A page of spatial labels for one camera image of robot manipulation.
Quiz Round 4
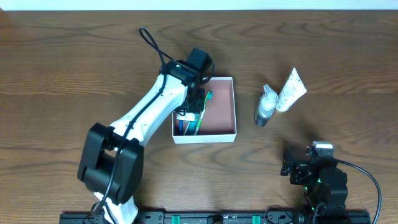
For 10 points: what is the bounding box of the red green toothpaste tube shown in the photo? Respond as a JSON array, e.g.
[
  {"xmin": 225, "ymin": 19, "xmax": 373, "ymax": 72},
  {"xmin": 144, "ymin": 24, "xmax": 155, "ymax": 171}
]
[{"xmin": 184, "ymin": 120, "xmax": 199, "ymax": 136}]

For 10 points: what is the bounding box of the white lotion tube gold cap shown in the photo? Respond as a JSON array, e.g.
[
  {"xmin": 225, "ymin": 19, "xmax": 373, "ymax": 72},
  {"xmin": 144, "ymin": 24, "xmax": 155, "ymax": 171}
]
[{"xmin": 275, "ymin": 68, "xmax": 307, "ymax": 112}]

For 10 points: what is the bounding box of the white box with pink interior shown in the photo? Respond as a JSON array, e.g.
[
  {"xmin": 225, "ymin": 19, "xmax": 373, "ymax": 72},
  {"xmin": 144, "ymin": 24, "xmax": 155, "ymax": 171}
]
[{"xmin": 172, "ymin": 77, "xmax": 237, "ymax": 144}]

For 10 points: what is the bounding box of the green and white toothbrush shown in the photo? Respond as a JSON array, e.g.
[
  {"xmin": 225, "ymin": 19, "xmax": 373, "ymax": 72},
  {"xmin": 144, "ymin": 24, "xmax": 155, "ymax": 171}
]
[{"xmin": 194, "ymin": 90, "xmax": 213, "ymax": 135}]

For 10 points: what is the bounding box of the clear foam soap pump bottle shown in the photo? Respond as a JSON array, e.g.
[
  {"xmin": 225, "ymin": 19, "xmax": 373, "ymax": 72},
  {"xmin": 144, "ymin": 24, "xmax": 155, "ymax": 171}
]
[{"xmin": 254, "ymin": 85, "xmax": 278, "ymax": 127}]

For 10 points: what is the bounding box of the blue disposable razor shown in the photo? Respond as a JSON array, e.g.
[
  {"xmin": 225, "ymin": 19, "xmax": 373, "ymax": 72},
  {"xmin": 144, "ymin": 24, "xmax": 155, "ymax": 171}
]
[{"xmin": 178, "ymin": 120, "xmax": 183, "ymax": 136}]

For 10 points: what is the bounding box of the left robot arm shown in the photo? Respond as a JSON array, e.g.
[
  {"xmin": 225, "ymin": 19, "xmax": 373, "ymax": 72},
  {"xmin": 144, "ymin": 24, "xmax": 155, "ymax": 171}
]
[{"xmin": 77, "ymin": 48, "xmax": 214, "ymax": 223}]

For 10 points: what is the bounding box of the green soap bar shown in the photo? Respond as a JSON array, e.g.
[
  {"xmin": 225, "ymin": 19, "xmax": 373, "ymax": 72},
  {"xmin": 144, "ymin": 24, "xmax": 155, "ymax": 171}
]
[{"xmin": 177, "ymin": 113, "xmax": 196, "ymax": 122}]

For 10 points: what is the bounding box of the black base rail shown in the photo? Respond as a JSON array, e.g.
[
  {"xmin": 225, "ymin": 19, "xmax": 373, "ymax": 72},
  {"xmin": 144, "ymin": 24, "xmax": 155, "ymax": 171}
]
[{"xmin": 58, "ymin": 210, "xmax": 373, "ymax": 224}]

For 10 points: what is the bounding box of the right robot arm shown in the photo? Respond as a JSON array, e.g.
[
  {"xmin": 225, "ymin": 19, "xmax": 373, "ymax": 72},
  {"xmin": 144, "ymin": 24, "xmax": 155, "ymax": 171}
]
[{"xmin": 280, "ymin": 147, "xmax": 348, "ymax": 217}]

